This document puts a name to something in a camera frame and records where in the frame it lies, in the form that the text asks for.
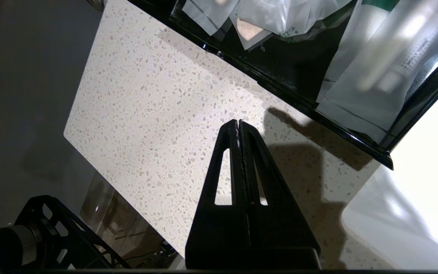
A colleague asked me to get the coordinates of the beige flat packet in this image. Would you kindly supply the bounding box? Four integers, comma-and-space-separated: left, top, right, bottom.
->
237, 17, 273, 51

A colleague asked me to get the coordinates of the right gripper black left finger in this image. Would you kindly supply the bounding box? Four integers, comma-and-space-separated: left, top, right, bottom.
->
186, 119, 251, 269

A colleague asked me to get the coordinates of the dark cylindrical robot part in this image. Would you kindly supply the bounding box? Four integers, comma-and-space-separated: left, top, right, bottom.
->
0, 225, 48, 271

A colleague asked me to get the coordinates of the long packet small green mark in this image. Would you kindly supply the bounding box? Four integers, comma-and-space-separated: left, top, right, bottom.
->
317, 0, 438, 144

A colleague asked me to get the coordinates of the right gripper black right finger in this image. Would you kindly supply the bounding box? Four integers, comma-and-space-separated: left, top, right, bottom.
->
241, 120, 321, 269

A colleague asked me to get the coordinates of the shower cap packet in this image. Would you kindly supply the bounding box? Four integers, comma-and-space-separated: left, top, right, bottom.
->
230, 0, 354, 43

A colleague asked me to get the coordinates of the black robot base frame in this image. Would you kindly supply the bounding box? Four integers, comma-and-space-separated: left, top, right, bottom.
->
16, 195, 130, 271

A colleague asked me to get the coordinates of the black box drawer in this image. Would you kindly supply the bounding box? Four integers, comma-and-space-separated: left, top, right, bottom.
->
128, 0, 438, 170

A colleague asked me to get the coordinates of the small packet with pink item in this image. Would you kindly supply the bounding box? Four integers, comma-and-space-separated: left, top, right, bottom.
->
182, 0, 240, 35

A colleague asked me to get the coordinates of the wooden vanity cabinet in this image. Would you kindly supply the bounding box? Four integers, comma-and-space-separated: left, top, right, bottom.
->
80, 171, 185, 269

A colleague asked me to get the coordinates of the white sink basin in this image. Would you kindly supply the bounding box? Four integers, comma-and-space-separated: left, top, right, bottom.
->
341, 76, 438, 271

